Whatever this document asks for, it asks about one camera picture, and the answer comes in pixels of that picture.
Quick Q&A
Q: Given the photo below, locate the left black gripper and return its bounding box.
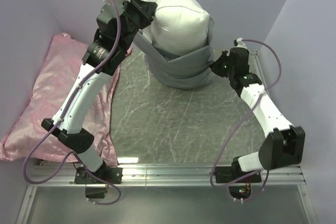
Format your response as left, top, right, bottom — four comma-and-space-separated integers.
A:
119, 0, 157, 51

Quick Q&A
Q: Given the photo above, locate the white pillow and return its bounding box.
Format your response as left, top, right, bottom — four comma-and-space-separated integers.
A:
142, 0, 210, 57

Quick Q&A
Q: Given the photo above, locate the grey satin pillowcase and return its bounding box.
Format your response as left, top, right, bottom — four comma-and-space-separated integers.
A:
133, 18, 214, 90

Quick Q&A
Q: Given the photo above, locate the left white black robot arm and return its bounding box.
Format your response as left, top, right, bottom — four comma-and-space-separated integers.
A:
41, 0, 158, 183

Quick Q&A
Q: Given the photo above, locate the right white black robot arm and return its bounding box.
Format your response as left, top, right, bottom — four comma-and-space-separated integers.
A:
210, 47, 306, 182

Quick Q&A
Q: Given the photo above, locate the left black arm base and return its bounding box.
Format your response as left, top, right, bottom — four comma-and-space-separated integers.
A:
74, 164, 123, 202

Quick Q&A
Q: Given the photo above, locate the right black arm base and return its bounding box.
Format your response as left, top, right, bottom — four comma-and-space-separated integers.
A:
210, 166, 262, 202

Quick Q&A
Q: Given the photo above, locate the pink satin rose pillow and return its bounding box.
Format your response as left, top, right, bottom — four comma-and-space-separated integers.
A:
1, 33, 121, 166

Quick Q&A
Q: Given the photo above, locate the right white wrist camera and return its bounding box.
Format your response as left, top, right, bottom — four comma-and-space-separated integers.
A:
234, 38, 248, 50

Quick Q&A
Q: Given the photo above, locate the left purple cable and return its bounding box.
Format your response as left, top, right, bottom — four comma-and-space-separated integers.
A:
23, 0, 123, 206

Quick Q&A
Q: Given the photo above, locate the aluminium mounting rail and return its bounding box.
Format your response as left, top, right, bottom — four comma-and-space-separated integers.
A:
17, 164, 309, 223

